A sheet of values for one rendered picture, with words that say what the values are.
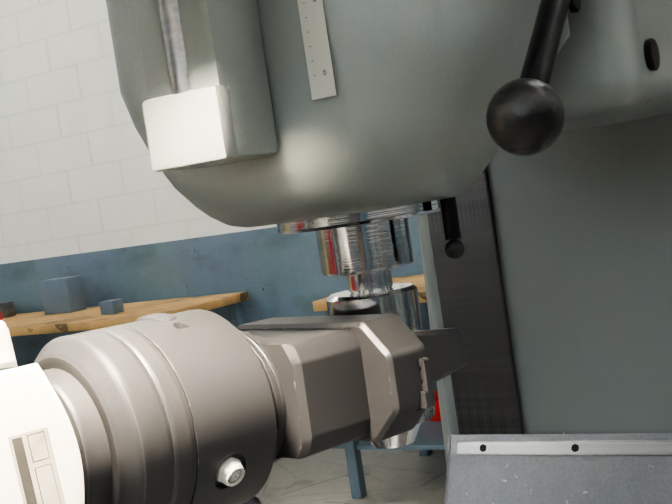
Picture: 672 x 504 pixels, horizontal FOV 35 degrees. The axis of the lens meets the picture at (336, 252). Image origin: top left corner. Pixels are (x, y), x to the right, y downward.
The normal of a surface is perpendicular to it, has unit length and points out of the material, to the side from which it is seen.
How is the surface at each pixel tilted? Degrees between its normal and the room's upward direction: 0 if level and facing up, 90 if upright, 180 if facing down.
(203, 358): 53
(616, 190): 90
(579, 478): 63
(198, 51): 90
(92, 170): 90
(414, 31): 104
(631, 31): 90
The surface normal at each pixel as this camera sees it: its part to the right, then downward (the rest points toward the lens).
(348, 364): 0.69, -0.07
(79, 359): -0.37, -0.55
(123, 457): -0.02, 0.07
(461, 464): -0.53, -0.33
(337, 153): 0.00, 0.40
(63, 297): -0.56, 0.13
